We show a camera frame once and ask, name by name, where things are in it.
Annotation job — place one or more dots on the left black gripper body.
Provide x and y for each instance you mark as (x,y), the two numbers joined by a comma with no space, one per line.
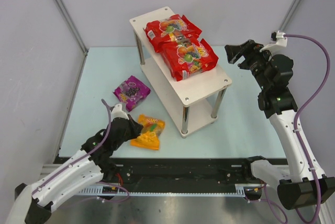
(133,125)

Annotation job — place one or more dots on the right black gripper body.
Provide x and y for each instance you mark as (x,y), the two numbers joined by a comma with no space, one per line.
(247,55)

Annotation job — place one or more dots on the orange mango candy bag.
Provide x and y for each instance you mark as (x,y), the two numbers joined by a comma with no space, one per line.
(149,136)

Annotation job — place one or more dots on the red candy bag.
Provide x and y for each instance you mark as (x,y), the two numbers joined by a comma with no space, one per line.
(171,29)
(188,58)

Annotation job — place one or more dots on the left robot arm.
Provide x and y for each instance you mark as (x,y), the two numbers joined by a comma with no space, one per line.
(91,164)

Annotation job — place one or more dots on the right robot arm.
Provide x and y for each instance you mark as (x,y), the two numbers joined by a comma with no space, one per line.
(306,184)

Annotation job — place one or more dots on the purple candy bag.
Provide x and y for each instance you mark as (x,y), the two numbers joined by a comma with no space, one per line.
(131,92)

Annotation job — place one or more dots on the white two-tier shelf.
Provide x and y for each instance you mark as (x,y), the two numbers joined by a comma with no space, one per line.
(193,103)

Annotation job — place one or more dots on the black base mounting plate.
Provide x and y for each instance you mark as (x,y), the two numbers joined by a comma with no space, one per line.
(226,170)

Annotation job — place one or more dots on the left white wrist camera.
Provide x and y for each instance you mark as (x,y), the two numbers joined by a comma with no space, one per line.
(116,111)

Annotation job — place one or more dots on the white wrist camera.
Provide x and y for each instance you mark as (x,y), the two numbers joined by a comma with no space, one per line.
(279,42)
(116,111)

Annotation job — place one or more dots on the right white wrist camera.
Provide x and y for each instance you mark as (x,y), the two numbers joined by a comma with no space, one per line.
(279,42)

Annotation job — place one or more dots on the aluminium rail with cable duct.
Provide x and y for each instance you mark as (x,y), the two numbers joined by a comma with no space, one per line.
(185,186)

